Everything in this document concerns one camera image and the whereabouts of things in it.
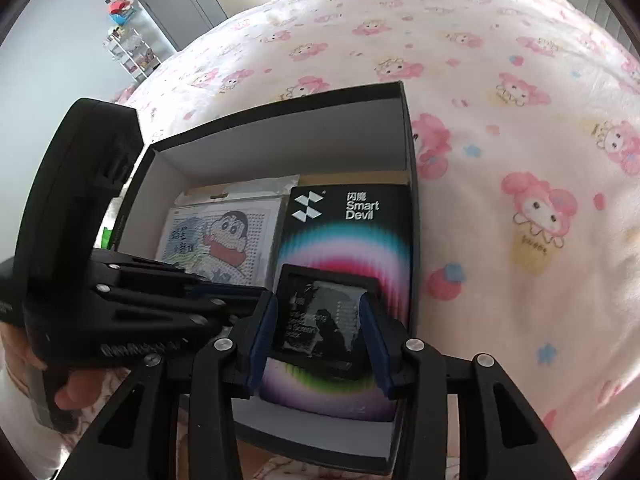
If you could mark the person's left hand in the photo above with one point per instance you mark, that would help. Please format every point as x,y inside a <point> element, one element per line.
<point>82,390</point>

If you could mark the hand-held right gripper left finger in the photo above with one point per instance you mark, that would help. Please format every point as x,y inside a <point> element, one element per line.
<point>262,345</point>

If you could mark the white shelf rack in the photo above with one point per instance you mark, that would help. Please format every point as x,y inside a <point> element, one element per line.
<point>132,45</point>

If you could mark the small black framed packet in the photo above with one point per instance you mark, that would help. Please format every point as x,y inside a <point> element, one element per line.
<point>320,320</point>

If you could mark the pink printed blanket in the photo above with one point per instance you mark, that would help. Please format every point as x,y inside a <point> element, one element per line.
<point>500,160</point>

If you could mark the colourful toy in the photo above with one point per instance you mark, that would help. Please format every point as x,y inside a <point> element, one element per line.
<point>121,8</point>

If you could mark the black rainbow print box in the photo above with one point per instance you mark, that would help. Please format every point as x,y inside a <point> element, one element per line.
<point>345,240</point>

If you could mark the cartoon bead kit packet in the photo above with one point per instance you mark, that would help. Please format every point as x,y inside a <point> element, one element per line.
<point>225,240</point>

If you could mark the grey headboard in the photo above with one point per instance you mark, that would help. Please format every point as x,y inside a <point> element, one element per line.
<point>607,15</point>

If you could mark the person's left forearm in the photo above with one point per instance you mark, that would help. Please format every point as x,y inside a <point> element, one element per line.
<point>20,435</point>

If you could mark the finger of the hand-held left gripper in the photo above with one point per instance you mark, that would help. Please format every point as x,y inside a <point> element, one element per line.
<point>220,287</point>
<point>165,310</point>

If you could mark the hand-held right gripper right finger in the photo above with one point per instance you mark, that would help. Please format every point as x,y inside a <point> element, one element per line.
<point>374,345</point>

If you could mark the black cardboard box container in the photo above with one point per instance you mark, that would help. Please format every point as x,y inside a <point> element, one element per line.
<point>300,130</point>

